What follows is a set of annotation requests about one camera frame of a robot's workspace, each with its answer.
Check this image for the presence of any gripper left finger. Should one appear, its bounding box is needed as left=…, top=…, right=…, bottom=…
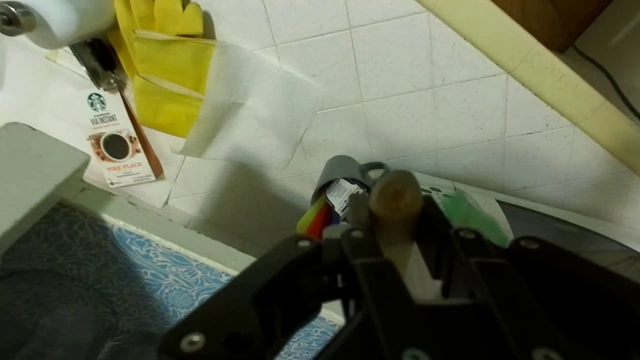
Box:
left=159, top=192, right=426, bottom=360

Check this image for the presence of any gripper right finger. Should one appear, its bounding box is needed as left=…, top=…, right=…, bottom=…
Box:
left=421, top=194, right=640, bottom=360

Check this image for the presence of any white stove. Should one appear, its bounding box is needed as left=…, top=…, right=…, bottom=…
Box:
left=414, top=171, right=640, bottom=283

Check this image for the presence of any bundle of coloured markers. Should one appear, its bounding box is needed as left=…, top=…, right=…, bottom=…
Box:
left=296, top=194, right=335, bottom=240

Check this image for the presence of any blue patterned shelf liner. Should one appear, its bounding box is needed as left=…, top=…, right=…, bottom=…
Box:
left=0, top=202, right=342, bottom=360

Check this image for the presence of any green plastic item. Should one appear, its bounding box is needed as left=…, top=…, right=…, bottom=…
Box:
left=439, top=191, right=511, bottom=249

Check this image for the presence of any white printed packet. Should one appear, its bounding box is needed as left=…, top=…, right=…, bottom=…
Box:
left=325, top=178, right=369, bottom=219

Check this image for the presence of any grey mug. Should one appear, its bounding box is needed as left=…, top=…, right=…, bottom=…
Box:
left=310, top=154, right=392, bottom=222

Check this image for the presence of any white paper towel sheet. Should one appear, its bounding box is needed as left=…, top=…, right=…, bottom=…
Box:
left=178, top=40, right=324, bottom=171

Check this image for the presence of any white instant coffee box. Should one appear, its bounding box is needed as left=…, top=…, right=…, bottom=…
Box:
left=81, top=87, right=165, bottom=189

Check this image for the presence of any yellow rubber glove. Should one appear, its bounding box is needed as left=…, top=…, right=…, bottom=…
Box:
left=106, top=0, right=217, bottom=97
left=132, top=75, right=207, bottom=139

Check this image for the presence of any brown wooden cabinet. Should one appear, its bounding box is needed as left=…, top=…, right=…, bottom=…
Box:
left=491, top=0, right=615, bottom=54

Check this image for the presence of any chrome paper towel holder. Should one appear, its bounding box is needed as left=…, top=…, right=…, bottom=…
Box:
left=69, top=39, right=129, bottom=94

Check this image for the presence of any wooden utensil handle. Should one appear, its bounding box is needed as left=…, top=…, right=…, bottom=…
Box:
left=368, top=169, right=444, bottom=302

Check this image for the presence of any black cable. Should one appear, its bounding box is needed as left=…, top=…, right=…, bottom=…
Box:
left=571, top=44, right=640, bottom=122

